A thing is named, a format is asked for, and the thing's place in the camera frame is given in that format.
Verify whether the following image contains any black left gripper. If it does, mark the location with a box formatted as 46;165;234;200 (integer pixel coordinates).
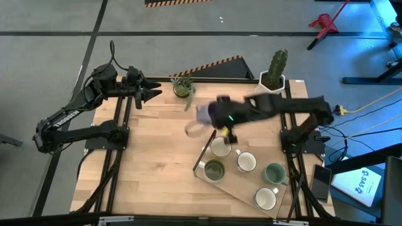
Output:
125;65;163;110

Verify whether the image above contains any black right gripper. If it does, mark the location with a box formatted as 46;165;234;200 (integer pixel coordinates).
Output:
208;95;253;146

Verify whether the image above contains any purple coffee mug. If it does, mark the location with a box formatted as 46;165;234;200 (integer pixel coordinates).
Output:
184;102;218;139

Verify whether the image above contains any plain white coffee mug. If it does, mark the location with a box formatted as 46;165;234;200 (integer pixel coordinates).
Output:
234;148;258;173

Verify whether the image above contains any green coffee mug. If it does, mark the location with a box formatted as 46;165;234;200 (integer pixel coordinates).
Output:
261;162;290;187

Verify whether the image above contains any small potted succulent plant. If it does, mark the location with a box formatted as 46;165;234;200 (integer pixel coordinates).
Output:
170;73;197;112

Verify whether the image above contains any black ramp striped edge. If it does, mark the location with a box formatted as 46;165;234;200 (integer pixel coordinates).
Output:
168;55;256;80

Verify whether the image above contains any cactus in white pot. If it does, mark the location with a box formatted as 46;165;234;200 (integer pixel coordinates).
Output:
254;49;288;95

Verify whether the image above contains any white mug olive inside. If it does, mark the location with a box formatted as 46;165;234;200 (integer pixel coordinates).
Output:
197;158;227;185

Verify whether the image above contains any wooden tray black edge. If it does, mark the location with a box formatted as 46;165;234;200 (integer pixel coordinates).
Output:
192;129;290;220

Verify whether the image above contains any striped floor strip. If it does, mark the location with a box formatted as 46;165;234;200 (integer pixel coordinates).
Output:
144;0;212;8

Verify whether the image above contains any blue patterned white mug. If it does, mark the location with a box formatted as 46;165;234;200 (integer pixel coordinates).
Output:
253;186;280;212

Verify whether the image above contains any black smartphone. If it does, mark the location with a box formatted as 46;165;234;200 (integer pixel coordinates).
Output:
310;164;332;202

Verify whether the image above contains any red floor stand with pole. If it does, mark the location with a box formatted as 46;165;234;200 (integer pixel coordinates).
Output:
307;0;350;51

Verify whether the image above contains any black desk beam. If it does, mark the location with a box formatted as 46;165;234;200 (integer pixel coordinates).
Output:
324;143;402;176

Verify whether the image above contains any white box with logo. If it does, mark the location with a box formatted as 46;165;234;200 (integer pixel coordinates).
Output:
330;166;383;208

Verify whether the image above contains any grey chair leg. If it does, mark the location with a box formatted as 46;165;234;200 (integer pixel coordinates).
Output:
0;134;23;147

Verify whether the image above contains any black upright panel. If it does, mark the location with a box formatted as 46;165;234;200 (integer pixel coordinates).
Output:
381;155;402;224

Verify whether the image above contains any white mug yellow handle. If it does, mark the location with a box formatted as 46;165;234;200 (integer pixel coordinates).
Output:
203;136;234;159

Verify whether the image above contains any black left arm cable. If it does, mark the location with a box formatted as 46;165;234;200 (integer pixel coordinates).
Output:
108;40;130;72

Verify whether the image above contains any black rail with silver brackets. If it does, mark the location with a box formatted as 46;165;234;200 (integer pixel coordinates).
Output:
0;212;402;226

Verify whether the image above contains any black floor cable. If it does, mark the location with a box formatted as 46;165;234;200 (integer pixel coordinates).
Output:
326;98;402;129
344;126;402;139

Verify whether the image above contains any yellow cable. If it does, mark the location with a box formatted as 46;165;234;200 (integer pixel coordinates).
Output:
344;89;402;114

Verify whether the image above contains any black desk leg frame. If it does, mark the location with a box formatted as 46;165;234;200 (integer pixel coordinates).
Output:
341;0;402;86

